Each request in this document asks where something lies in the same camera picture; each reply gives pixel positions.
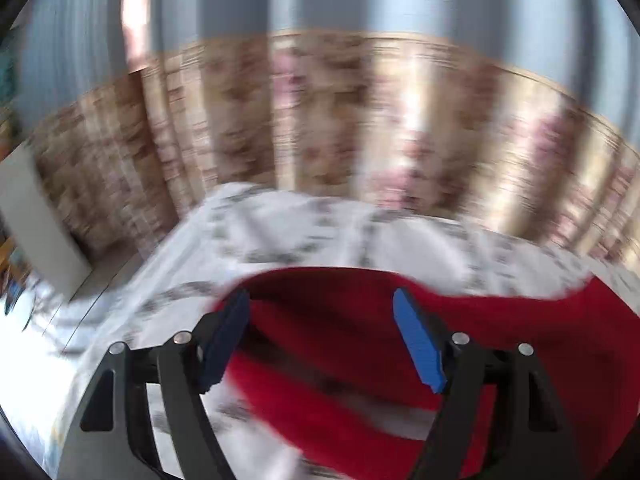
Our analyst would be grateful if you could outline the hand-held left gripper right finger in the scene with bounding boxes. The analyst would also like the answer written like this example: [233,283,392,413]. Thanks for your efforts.
[392,287,583,480]

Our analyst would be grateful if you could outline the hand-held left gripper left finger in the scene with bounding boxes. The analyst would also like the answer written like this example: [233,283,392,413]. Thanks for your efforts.
[57,287,251,480]

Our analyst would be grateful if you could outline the red knitted garment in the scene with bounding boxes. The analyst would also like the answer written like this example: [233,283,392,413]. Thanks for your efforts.
[212,266,640,480]

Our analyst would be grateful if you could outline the white panel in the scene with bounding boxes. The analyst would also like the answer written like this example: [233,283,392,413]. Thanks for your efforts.
[0,147,93,301]

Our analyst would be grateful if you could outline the blue floral curtain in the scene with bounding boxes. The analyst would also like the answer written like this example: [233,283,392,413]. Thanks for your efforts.
[0,0,640,301]

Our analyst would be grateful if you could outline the white ring-patterned tablecloth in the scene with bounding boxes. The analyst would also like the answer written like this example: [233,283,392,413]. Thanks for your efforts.
[30,182,631,480]

